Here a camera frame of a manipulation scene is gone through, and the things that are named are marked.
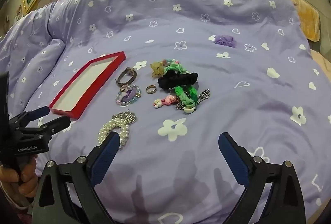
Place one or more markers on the red jewelry tray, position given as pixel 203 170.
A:
pixel 85 84

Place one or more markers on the pink flamingo hair clip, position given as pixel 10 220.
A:
pixel 168 100

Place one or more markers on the black scrunchie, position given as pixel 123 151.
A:
pixel 168 80

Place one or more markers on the purple flower hair clip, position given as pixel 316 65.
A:
pixel 225 41

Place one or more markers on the person's left hand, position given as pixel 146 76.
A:
pixel 28 180

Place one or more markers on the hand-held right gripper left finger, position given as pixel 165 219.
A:
pixel 106 156

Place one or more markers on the pink cloth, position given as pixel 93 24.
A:
pixel 324 63

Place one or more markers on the silver wrist watch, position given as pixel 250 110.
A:
pixel 128 70

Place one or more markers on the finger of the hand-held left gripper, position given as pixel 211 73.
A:
pixel 58 123
pixel 42 110

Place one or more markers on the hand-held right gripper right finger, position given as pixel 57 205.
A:
pixel 232 159

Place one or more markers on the orange blanket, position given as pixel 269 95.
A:
pixel 307 14

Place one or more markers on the purple flower print quilt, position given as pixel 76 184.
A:
pixel 181 6

